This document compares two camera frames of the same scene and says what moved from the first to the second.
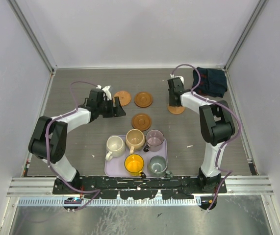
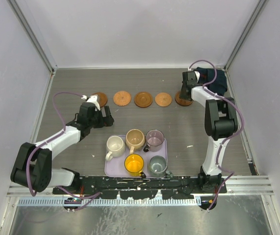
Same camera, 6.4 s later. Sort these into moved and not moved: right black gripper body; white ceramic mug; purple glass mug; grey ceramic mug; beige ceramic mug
Moved: right black gripper body
Not moved: purple glass mug; beige ceramic mug; grey ceramic mug; white ceramic mug
